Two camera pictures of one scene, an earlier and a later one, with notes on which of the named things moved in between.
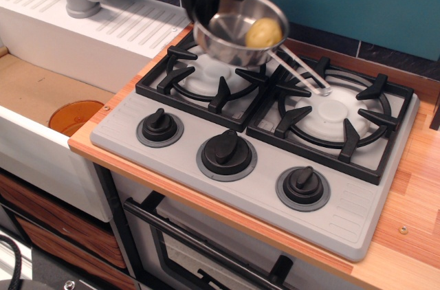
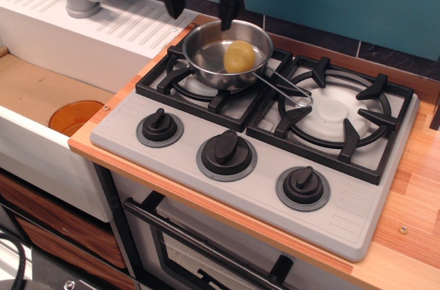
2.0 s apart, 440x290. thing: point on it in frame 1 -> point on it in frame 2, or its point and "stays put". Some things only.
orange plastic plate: (68, 117) stays put
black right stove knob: (302, 189) stays put
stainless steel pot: (245, 27) -> (205, 45)
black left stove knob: (159, 129) stays put
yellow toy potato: (265, 32) -> (238, 57)
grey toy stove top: (307, 199) stays put
